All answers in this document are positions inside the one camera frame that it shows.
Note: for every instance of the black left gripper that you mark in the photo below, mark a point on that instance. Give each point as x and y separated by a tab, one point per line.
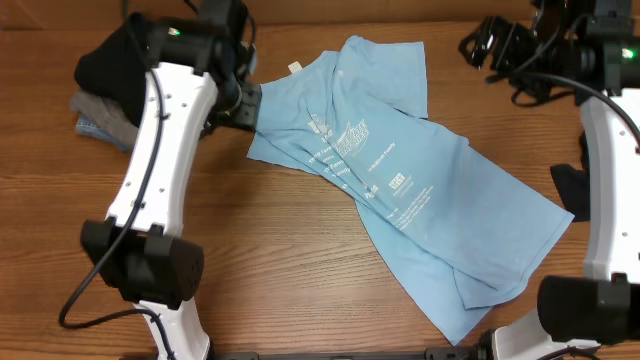
247	116

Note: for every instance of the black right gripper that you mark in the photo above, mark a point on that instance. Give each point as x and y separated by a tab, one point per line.
510	38

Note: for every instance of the light blue t-shirt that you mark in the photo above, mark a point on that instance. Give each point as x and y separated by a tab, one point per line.
459	234

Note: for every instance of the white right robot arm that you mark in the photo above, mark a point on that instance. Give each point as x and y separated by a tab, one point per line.
594	55

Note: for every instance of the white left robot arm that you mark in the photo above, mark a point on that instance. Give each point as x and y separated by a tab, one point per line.
195	75

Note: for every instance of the folded black shirt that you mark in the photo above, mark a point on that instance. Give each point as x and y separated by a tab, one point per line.
114	71

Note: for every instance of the folded grey garment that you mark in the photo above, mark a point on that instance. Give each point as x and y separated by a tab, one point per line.
106	114

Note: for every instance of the dark navy garment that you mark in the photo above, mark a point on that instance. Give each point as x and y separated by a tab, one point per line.
573	185

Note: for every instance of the folded blue jeans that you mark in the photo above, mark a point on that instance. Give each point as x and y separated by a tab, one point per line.
87	128

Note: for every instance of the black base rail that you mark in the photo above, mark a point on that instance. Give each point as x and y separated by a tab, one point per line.
350	354

